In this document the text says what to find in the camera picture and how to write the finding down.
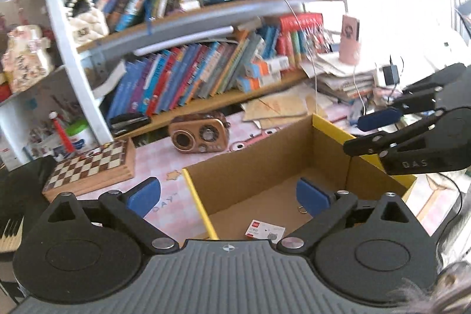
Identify white and wooden bookshelf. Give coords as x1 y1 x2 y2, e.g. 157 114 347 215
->
40 0 349 146

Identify pink checkered desktop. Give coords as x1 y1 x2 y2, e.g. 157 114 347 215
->
40 104 471 245

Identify white jar with green lid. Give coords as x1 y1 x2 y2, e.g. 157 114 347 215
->
64 119 97 150

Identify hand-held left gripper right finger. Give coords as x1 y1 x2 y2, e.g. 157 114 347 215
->
276 177 431 256

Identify brown paper sheets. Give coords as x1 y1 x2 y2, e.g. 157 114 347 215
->
241 84 329 124

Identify cardboard box with yellow edges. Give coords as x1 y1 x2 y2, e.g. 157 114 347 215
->
182 113 419 242

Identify pink rectangular box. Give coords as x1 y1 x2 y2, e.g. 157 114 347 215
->
338 14 361 64

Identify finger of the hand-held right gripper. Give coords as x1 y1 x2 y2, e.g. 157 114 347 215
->
343 107 461 158
358 63 468 133

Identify white quilted handbag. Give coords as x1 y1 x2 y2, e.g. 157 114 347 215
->
64 0 110 47

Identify person's right forearm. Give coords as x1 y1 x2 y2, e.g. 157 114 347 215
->
390 255 471 314

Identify white cable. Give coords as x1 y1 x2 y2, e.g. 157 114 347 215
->
271 0 321 117

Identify stack of papers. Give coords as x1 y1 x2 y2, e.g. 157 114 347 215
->
301 52 380 106

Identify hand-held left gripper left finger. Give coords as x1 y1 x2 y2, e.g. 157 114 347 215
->
39 177 177 253

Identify black stapler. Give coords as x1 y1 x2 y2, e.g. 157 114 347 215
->
109 114 152 137

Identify red pen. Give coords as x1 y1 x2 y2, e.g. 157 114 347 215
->
49 111 76 154

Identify wooden chessboard box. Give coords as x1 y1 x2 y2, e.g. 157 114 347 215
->
42 138 136 203

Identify brown retro radio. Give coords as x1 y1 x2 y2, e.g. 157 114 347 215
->
168 111 231 154

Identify small white printed card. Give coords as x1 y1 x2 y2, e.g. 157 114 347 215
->
245 219 286 240

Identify cream floral plush toy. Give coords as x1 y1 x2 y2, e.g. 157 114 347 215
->
1 25 56 93

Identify black power adapter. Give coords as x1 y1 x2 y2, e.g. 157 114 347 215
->
382 64 400 86

